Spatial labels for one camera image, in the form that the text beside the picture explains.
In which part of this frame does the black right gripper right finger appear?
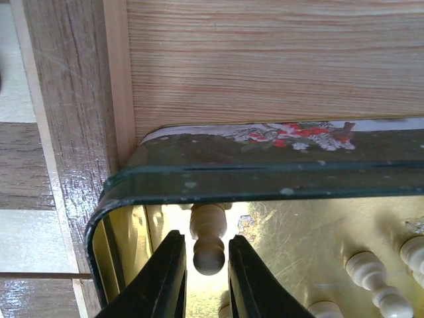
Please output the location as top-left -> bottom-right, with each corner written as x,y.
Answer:
229,235 -> 313,318

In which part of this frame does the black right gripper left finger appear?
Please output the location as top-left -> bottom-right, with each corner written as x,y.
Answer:
97,230 -> 187,317

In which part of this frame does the white pawn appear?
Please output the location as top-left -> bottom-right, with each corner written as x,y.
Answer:
218,290 -> 233,318
189,203 -> 227,276
308,301 -> 343,318
345,251 -> 414,317
400,236 -> 424,288

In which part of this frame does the gold interior green tin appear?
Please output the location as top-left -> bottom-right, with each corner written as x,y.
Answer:
85,117 -> 423,317

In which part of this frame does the wooden chess board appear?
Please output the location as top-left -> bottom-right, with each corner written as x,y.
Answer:
9,1 -> 136,317

